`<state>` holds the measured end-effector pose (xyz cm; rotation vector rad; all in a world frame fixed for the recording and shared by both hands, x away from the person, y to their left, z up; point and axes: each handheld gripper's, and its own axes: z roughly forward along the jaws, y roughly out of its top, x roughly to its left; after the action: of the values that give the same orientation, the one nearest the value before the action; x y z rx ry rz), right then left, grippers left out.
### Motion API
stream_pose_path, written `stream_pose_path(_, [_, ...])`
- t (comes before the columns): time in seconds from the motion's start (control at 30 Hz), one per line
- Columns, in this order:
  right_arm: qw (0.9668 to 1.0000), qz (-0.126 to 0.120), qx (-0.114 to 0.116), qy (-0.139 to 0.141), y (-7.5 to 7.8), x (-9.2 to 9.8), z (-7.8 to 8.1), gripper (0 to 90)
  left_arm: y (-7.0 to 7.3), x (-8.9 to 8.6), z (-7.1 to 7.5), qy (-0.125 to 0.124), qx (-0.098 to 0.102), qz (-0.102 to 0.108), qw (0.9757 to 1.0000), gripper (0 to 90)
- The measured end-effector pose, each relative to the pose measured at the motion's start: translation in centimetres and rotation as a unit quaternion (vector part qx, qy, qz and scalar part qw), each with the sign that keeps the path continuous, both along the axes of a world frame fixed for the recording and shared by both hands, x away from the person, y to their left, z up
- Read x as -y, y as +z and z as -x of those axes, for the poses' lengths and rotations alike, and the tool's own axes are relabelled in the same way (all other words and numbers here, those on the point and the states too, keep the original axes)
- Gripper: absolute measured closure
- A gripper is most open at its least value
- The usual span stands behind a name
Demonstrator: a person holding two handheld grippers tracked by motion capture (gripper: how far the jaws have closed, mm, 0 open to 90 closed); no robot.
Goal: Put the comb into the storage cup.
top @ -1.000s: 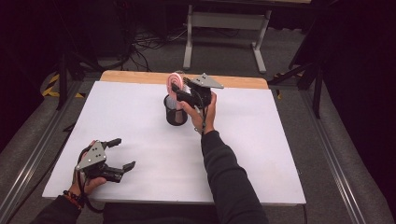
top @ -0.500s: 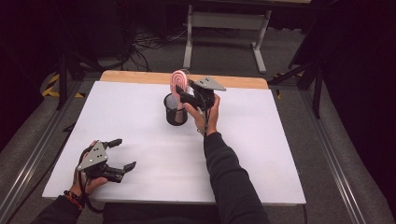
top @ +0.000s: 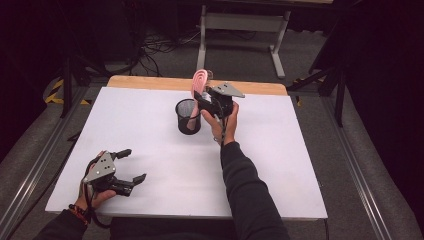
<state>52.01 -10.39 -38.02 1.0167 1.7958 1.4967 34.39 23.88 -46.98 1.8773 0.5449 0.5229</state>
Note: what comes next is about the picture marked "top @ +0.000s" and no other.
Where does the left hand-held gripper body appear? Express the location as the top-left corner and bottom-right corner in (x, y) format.
(82, 150), (136, 198)

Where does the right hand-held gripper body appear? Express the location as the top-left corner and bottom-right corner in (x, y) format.
(198, 82), (246, 120)

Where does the pink hairbrush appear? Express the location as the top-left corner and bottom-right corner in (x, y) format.
(186, 68), (210, 131)

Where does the black mesh pen holder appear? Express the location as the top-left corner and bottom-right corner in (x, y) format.
(175, 98), (203, 136)

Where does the person's left hand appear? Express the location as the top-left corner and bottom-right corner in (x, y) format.
(74, 149), (118, 211)

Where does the person's right hand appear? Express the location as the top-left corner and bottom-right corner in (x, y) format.
(200, 101), (240, 146)

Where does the white board table cover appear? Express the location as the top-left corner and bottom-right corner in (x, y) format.
(45, 86), (329, 220)

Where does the wooden table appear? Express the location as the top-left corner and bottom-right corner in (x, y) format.
(106, 75), (289, 97)

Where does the person's dark lap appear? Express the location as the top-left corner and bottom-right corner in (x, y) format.
(109, 217), (239, 240)

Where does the black metal stand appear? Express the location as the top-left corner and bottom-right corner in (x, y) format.
(286, 58), (348, 128)
(59, 54), (113, 119)

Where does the yellow and black floor tape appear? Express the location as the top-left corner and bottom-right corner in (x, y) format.
(44, 78), (92, 106)

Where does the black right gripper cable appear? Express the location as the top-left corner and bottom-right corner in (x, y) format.
(213, 96), (232, 145)

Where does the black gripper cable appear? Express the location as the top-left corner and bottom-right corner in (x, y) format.
(81, 159), (113, 230)
(213, 96), (232, 145)

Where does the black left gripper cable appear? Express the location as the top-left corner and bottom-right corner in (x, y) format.
(81, 159), (113, 230)

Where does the red and black bracelet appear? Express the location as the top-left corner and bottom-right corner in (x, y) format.
(68, 203), (92, 225)

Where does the tangle of black floor cables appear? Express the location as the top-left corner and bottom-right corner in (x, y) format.
(131, 28), (203, 78)

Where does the aluminium floor rail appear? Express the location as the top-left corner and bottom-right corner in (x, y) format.
(0, 85), (92, 236)
(320, 96), (392, 240)

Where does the grey metal table frame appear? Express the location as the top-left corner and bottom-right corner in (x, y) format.
(195, 0), (334, 80)

